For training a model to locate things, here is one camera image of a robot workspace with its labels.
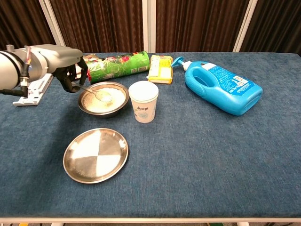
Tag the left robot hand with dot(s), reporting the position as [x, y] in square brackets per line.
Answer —
[58, 55]

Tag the metal spoon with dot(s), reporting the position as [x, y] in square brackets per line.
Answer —
[103, 95]

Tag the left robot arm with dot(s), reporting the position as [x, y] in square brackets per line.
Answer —
[11, 68]

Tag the metal bowl with white granules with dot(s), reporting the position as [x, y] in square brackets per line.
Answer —
[103, 110]

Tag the white paper cup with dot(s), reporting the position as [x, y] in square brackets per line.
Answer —
[144, 106]

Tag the dark brown curtain panel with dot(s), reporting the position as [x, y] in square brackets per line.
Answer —
[277, 26]
[200, 26]
[21, 23]
[98, 26]

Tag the green cylindrical snack can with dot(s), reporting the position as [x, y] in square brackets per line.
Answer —
[117, 64]

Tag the yellow carton box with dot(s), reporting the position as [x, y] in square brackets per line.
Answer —
[161, 69]

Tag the round metal plate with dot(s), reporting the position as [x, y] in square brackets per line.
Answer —
[96, 156]

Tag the blue detergent bottle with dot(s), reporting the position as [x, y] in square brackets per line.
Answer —
[225, 89]

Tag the blue table mat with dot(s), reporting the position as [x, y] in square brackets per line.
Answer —
[200, 153]

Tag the white partition post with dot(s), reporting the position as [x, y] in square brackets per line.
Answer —
[149, 26]
[243, 26]
[53, 23]

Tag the white plastic bracket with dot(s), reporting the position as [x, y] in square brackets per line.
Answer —
[35, 94]

